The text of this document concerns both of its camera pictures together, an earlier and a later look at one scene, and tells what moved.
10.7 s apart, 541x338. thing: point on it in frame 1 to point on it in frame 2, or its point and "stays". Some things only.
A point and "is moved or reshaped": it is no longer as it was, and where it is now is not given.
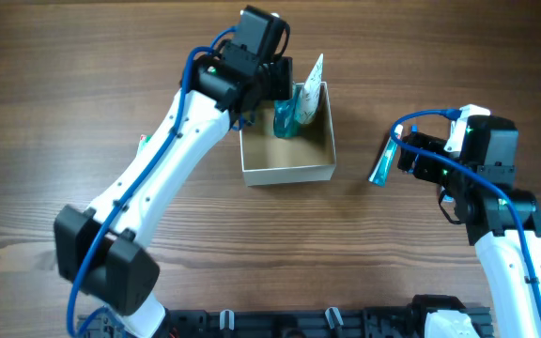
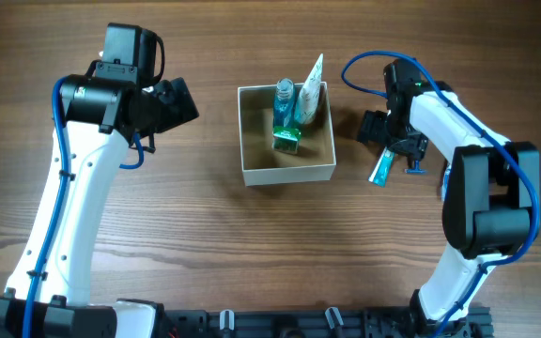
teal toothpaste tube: [378, 173] stays
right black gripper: [409, 153] to [374, 130]
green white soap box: [144, 139] is moved or reshaped
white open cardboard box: [309, 157] stays
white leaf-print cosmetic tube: [307, 105] stays
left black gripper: [280, 77] to [177, 104]
